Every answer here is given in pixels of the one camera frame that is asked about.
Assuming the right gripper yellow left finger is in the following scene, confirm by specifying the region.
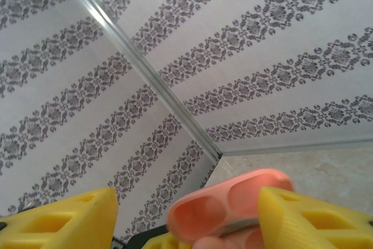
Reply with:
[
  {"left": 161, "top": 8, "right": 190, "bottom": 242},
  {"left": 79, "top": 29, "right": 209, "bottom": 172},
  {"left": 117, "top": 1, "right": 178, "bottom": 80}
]
[{"left": 0, "top": 186, "right": 119, "bottom": 249}]

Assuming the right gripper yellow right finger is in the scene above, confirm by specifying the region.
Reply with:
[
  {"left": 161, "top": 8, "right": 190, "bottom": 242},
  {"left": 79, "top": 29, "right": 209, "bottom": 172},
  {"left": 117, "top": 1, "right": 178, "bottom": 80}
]
[{"left": 257, "top": 185, "right": 373, "bottom": 249}]

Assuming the coral rectangular charging case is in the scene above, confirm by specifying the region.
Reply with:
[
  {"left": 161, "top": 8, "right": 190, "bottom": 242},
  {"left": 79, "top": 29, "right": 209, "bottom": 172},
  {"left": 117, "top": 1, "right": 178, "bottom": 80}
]
[{"left": 167, "top": 168, "right": 295, "bottom": 249}]

